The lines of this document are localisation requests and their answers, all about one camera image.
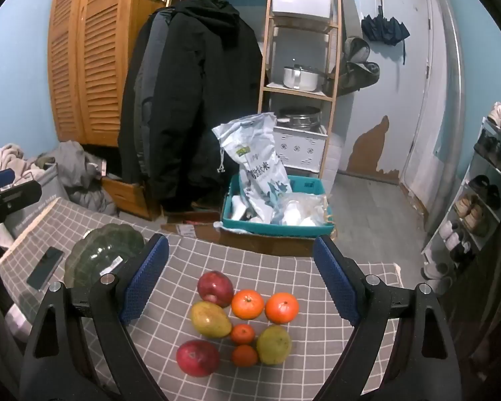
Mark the dark blue umbrella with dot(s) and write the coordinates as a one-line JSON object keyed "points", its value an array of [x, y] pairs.
{"points": [[384, 29]]}

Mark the black hooded coat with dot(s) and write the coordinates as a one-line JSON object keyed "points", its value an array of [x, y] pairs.
{"points": [[200, 112]]}

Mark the wooden drawer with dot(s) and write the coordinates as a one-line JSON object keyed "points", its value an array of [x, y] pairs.
{"points": [[125, 196]]}

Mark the small cardboard box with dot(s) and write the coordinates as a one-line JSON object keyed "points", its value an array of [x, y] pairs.
{"points": [[183, 229]]}

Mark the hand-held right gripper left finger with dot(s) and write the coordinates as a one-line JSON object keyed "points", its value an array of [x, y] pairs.
{"points": [[144, 284]]}

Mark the pile of grey clothes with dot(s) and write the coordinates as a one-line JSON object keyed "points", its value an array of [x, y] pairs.
{"points": [[79, 175]]}

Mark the clear plastic bag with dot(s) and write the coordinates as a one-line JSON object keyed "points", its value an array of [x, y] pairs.
{"points": [[300, 213]]}

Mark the grey checked tablecloth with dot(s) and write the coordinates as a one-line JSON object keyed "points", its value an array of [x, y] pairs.
{"points": [[254, 267]]}

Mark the white patterned bin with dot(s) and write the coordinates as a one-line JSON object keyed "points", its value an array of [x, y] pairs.
{"points": [[300, 146]]}

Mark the black jacket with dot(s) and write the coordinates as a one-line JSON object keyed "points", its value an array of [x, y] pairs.
{"points": [[129, 133]]}

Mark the red apple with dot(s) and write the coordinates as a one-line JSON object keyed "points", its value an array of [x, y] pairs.
{"points": [[215, 288], [197, 357]]}

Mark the grey laundry bag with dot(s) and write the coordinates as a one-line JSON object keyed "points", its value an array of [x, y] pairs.
{"points": [[46, 200]]}

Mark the wooden shelf rack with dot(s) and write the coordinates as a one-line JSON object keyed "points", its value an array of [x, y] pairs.
{"points": [[268, 50]]}

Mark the shoe rack with shoes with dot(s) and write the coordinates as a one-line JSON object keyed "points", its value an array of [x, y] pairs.
{"points": [[471, 213]]}

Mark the grey coat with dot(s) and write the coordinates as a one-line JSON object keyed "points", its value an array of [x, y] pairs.
{"points": [[150, 58]]}

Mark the wooden louvered wardrobe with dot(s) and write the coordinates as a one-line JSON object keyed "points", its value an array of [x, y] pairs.
{"points": [[100, 71]]}

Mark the steel steamer pot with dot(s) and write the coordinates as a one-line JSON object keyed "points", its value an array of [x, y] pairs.
{"points": [[298, 117]]}

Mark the teal plastic crate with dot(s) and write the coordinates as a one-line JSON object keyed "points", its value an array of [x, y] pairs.
{"points": [[275, 229]]}

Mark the large orange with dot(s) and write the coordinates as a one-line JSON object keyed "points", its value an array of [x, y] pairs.
{"points": [[282, 308], [247, 304]]}

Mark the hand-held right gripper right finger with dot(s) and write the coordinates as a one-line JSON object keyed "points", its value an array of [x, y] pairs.
{"points": [[334, 280]]}

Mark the white storage box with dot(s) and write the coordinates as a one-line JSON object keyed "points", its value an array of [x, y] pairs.
{"points": [[300, 2]]}

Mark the black smartphone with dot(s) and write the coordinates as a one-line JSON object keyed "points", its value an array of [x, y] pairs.
{"points": [[46, 267]]}

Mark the large cardboard box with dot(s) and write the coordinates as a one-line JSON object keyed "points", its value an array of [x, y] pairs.
{"points": [[271, 244]]}

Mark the pink fleece blanket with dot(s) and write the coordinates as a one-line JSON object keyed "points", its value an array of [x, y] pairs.
{"points": [[4, 154]]}

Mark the pale blue door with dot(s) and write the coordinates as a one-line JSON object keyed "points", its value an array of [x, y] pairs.
{"points": [[401, 92]]}

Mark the grey-green hanging bag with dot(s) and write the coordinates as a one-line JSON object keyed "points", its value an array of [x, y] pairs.
{"points": [[359, 71]]}

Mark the white rice bag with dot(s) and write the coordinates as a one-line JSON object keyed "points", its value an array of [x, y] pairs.
{"points": [[259, 167]]}

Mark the small tangerine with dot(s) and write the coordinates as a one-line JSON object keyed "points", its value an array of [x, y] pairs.
{"points": [[245, 355], [243, 334]]}

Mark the grey pipe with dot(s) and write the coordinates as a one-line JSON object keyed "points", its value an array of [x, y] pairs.
{"points": [[453, 92]]}

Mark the dark green glass plate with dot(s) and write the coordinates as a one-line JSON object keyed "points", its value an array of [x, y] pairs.
{"points": [[100, 250]]}

